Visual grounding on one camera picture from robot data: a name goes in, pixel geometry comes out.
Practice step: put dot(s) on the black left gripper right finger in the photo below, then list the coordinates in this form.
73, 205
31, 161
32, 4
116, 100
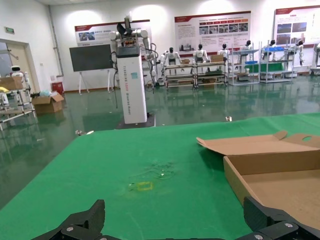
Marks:
265, 220

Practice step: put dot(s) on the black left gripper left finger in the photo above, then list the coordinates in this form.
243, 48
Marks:
82, 225

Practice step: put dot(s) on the cardboard box with notched lid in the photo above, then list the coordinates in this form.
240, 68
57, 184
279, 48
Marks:
275, 187

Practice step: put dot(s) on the open cardboard floor box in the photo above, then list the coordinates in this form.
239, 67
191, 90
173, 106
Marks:
47, 104

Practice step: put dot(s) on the red box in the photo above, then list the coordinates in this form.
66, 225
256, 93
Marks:
57, 88

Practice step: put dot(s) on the closed brown cardboard box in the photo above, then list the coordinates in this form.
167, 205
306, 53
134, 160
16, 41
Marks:
10, 83

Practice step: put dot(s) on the medium cardboard box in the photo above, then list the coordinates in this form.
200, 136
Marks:
217, 58

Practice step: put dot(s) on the small cardboard box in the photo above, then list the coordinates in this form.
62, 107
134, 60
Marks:
185, 61

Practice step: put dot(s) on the green tablecloth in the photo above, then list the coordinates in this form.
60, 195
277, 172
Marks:
100, 162

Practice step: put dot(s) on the pale blue plastic bag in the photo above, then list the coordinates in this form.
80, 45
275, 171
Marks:
45, 93

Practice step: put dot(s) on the tall white shelf rack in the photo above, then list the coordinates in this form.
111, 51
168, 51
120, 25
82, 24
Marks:
277, 75
243, 51

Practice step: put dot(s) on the green panel sheet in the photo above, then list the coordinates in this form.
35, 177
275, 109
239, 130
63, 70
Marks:
271, 67

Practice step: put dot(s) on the blue plastic bin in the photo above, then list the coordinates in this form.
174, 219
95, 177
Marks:
251, 62
272, 49

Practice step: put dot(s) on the low roller workbench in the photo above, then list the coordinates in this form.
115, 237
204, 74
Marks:
178, 67
211, 64

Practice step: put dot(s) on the small white round-head robot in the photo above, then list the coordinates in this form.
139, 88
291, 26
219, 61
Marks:
17, 71

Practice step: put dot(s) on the black screen on white stand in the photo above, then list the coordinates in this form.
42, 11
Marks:
90, 57

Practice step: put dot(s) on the white black humanoid robot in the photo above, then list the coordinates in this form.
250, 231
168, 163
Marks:
270, 48
224, 51
200, 53
171, 56
246, 49
300, 46

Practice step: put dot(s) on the beige door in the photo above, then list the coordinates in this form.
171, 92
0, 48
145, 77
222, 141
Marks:
15, 57

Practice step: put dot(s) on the green exit sign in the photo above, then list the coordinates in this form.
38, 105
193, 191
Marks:
9, 30

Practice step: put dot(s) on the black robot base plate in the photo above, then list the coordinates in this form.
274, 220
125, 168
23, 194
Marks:
150, 122

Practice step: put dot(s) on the white tube frame rack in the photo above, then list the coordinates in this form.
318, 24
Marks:
21, 106

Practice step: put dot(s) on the white wall pipe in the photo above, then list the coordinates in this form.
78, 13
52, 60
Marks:
56, 37

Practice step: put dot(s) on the wide red-headed wall poster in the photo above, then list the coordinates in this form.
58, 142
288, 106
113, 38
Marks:
212, 35

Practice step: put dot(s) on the wall poster with blue photo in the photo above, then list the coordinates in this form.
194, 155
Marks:
100, 32

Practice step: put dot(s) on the wall poster with large photos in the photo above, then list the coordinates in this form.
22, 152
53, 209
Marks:
297, 25

